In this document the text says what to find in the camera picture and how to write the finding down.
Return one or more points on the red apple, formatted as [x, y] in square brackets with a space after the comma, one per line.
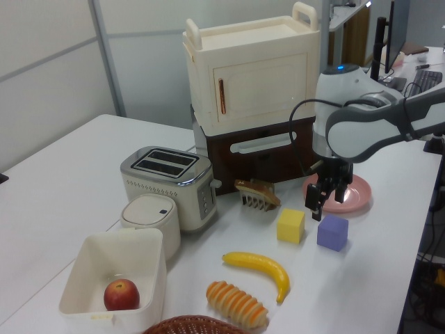
[121, 295]

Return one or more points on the black keyboard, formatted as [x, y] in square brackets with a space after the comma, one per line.
[428, 80]

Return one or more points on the orange striped spiral bread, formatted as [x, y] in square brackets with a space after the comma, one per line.
[236, 304]

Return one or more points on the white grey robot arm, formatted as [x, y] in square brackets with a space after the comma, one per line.
[361, 132]

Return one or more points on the yellow foam cube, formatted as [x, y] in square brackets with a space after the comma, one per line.
[290, 227]

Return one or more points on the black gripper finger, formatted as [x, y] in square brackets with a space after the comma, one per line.
[340, 194]
[314, 202]

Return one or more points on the black table clamp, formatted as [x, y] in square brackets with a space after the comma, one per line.
[432, 143]

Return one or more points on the purple foam cube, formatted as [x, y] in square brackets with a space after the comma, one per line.
[332, 233]

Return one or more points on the brown wicker basket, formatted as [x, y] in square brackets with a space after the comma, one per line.
[194, 325]

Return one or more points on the pink plate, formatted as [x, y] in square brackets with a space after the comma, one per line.
[358, 195]

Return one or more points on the brown toast rack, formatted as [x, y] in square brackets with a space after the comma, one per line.
[252, 202]

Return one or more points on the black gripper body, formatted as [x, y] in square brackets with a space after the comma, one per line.
[333, 170]

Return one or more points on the white plastic open box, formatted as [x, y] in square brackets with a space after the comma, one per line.
[87, 275]

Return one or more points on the black computer monitor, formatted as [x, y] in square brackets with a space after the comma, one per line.
[394, 38]

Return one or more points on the brown bread slice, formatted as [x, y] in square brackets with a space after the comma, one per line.
[259, 190]

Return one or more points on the white lidded small bin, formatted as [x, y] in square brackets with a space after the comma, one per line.
[149, 215]

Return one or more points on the yellow banana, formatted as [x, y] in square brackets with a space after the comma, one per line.
[264, 265]

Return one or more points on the black monitor stand pole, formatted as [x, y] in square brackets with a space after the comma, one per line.
[378, 48]

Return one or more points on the chrome and cream toaster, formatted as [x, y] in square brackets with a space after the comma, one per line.
[156, 184]

